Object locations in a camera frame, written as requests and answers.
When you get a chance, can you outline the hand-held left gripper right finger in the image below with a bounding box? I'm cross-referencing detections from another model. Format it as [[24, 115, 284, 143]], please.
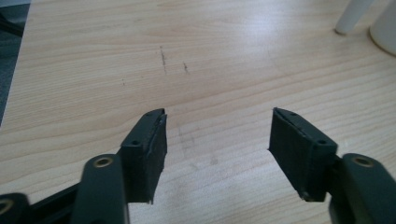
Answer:
[[267, 106, 339, 203]]

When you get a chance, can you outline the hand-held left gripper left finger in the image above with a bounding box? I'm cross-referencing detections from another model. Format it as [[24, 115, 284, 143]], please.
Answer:
[[119, 107, 168, 205]]

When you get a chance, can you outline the white slanted tube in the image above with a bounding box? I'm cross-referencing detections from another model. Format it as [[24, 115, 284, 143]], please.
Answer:
[[333, 0, 376, 35]]

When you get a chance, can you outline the white round container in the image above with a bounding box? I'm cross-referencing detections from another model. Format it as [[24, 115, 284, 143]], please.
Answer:
[[369, 0, 396, 57]]

